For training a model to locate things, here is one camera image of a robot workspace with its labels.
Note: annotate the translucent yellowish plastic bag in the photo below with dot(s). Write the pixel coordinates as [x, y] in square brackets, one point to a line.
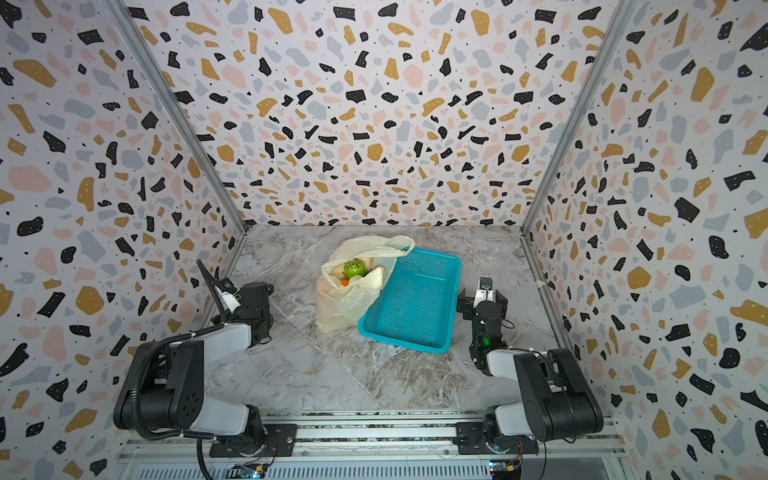
[340, 307]

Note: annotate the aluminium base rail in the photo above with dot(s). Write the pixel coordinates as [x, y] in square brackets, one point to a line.
[381, 445]

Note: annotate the teal plastic basket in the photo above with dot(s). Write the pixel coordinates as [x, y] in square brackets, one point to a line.
[417, 307]

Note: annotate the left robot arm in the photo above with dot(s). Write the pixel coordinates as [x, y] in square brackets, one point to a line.
[163, 394]

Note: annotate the green round fruit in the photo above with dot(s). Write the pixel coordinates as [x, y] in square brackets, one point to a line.
[355, 268]

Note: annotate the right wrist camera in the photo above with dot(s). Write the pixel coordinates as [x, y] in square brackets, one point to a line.
[485, 291]

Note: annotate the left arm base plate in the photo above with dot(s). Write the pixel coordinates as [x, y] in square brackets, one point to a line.
[272, 440]

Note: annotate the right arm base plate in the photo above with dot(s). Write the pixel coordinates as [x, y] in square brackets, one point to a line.
[481, 438]

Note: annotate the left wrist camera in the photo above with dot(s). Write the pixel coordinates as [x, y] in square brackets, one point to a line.
[228, 294]

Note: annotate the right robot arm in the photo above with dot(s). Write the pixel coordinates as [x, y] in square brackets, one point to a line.
[556, 402]

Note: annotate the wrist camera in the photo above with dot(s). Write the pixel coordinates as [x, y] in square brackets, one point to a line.
[228, 294]
[485, 291]

